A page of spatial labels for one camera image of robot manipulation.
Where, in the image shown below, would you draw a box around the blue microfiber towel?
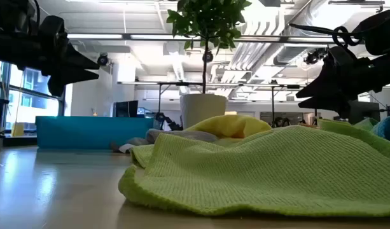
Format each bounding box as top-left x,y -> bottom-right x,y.
371,114 -> 390,144

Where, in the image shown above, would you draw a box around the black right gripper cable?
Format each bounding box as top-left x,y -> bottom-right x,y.
288,23 -> 365,48

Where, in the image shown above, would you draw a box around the small black background monitor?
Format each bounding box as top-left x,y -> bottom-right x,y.
113,100 -> 139,118

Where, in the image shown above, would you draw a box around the grey microfiber towel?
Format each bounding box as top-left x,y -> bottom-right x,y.
110,128 -> 218,154

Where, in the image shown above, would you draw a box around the large black background monitor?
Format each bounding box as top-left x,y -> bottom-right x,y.
349,100 -> 382,125

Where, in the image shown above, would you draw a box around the green leafy plant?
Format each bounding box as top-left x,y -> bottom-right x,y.
165,0 -> 253,95

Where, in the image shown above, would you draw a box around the yellow microfiber towel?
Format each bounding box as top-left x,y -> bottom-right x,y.
185,114 -> 272,141

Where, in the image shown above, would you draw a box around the white plant pot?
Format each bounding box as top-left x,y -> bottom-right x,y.
179,93 -> 228,130

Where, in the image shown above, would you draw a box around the teal plastic bin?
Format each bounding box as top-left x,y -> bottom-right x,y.
35,115 -> 156,150

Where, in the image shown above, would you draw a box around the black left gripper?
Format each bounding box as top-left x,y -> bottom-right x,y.
16,15 -> 101,97

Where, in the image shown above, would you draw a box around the yellow bin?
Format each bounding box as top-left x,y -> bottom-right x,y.
11,122 -> 25,137

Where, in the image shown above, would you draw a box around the lime green microfiber towel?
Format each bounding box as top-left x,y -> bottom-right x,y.
118,125 -> 390,218

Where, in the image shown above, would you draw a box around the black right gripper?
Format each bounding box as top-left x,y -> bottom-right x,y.
295,46 -> 390,120

